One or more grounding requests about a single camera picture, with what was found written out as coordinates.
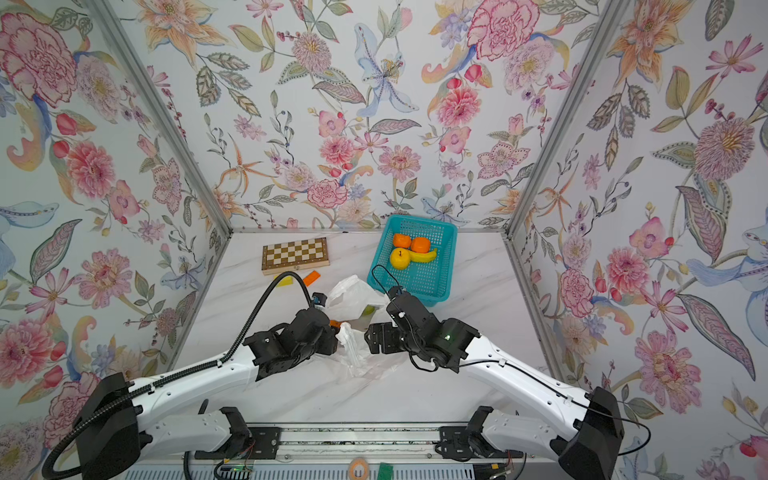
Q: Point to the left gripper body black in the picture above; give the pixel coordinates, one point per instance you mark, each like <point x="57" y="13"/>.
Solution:
<point x="327" y="334"/>

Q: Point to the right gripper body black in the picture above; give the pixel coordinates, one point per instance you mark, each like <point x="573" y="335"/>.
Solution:
<point x="378" y="337"/>

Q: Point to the white plastic bag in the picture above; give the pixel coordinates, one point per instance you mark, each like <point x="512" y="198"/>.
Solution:
<point x="346" y="303"/>

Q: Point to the yellow apple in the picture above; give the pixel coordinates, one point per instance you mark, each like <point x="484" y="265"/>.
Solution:
<point x="400" y="258"/>

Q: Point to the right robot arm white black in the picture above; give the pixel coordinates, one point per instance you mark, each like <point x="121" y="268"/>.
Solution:
<point x="528" y="396"/>

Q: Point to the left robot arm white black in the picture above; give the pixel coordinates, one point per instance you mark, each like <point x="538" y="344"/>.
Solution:
<point x="123" y="422"/>

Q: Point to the teal plastic basket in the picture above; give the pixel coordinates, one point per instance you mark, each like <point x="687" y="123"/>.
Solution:
<point x="431" y="282"/>

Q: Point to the yellow toy brick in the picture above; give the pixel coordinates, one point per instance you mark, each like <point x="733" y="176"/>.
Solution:
<point x="286" y="281"/>

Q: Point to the orange toy brick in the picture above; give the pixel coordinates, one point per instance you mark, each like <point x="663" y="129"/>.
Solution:
<point x="311" y="278"/>

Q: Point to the yellow banana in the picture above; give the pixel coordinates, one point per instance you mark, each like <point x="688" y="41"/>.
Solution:
<point x="426" y="257"/>

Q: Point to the wooden chessboard box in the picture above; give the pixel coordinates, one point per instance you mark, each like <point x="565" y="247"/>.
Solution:
<point x="295" y="256"/>

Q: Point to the tape roll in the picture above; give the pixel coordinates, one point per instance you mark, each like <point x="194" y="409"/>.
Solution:
<point x="358" y="469"/>

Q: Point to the green circuit board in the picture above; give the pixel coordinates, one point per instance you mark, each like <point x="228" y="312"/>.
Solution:
<point x="385" y="472"/>

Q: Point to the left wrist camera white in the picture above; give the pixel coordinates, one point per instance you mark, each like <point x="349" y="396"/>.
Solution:
<point x="319" y="299"/>

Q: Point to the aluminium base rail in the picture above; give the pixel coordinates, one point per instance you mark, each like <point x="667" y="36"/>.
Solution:
<point x="398" y="442"/>

